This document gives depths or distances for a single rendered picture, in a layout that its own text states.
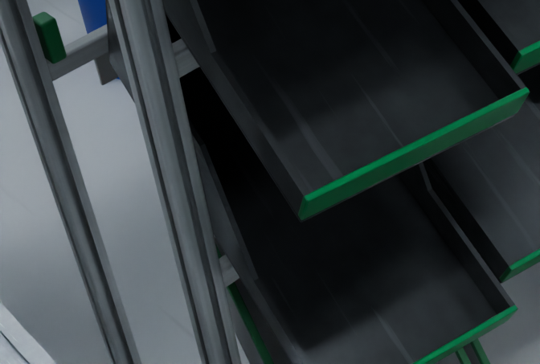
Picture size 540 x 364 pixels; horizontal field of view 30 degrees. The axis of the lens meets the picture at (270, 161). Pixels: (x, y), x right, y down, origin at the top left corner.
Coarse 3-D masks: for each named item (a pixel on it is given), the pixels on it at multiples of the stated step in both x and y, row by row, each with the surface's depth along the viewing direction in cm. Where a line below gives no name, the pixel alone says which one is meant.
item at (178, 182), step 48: (0, 0) 62; (144, 0) 49; (144, 48) 49; (48, 96) 68; (144, 96) 52; (48, 144) 70; (192, 144) 55; (192, 192) 56; (96, 240) 77; (192, 240) 58; (96, 288) 79; (192, 288) 61
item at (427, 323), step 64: (192, 128) 58; (256, 192) 64; (384, 192) 65; (256, 256) 62; (320, 256) 62; (384, 256) 63; (448, 256) 63; (320, 320) 60; (384, 320) 61; (448, 320) 61
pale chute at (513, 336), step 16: (528, 272) 79; (512, 288) 78; (528, 288) 79; (528, 304) 78; (512, 320) 78; (528, 320) 78; (496, 336) 77; (512, 336) 77; (528, 336) 78; (480, 352) 72; (496, 352) 77; (512, 352) 77; (528, 352) 78
